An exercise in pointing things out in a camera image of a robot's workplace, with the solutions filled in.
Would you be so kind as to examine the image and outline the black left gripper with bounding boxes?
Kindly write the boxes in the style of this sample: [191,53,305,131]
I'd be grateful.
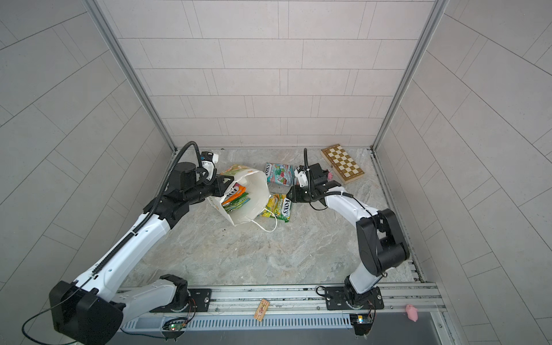
[182,174,235,206]

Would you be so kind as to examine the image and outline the teal pink blossom candy bag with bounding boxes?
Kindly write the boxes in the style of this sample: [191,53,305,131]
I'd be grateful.
[264,162,295,186]

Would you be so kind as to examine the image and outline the white paper shopping bag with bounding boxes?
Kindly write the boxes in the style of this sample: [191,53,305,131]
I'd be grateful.
[207,165,277,233]

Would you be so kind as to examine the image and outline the yellow green tea candy bag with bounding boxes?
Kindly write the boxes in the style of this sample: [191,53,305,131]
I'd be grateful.
[260,193,292,223]

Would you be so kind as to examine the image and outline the orange Fox's candy bag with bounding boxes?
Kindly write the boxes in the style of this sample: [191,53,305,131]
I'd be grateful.
[221,183,246,206]

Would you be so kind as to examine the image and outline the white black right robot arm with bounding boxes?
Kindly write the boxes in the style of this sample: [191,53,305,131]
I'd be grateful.
[287,163,410,308]

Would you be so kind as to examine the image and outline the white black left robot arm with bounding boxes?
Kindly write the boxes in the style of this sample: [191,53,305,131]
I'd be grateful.
[49,162,234,344]

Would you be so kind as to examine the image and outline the dark green candy bag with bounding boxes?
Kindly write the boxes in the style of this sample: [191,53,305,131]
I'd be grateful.
[223,192,250,213]

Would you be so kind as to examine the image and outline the wooden chessboard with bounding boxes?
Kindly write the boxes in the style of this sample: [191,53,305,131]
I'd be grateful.
[321,144,365,184]

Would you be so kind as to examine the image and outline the small wooden tag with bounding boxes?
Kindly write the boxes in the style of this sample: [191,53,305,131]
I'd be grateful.
[254,299,270,322]

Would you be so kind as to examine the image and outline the right electronics board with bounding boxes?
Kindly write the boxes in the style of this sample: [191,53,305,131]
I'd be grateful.
[349,313,375,336]

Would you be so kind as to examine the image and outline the electronics board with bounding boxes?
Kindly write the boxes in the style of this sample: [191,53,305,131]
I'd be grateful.
[349,313,375,336]
[162,317,188,332]

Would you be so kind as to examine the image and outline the left electronics board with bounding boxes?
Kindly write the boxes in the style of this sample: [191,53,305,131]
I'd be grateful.
[162,317,188,332]

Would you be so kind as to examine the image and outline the grey metal corner profile right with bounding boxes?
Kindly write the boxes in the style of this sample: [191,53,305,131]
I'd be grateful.
[371,0,449,152]

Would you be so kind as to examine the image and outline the grey metal corner profile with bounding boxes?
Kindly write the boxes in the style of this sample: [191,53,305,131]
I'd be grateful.
[83,0,177,152]
[371,0,449,152]

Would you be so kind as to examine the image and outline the grey metal corner profile left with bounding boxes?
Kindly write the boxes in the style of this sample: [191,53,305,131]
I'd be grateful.
[83,0,177,152]

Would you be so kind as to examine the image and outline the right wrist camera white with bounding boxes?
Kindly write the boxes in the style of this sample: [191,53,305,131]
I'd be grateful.
[294,168,309,188]

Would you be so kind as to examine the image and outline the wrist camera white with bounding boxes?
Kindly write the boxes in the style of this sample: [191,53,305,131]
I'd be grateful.
[294,168,309,188]
[201,151,219,181]

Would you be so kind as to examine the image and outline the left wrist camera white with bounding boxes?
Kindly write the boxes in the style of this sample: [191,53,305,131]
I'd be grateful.
[201,151,219,181]

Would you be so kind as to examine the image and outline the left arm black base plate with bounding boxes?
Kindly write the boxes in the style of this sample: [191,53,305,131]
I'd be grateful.
[150,288,212,313]

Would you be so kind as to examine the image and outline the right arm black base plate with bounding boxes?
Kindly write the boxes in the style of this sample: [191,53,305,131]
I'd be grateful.
[316,285,385,311]

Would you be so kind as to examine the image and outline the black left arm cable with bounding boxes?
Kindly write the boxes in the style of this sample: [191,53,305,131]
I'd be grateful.
[21,140,204,345]

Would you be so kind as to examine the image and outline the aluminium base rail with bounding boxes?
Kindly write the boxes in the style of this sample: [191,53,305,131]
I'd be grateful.
[116,282,445,319]

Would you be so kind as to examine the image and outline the pink toy on rail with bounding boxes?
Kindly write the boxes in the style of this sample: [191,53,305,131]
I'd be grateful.
[405,304,419,322]

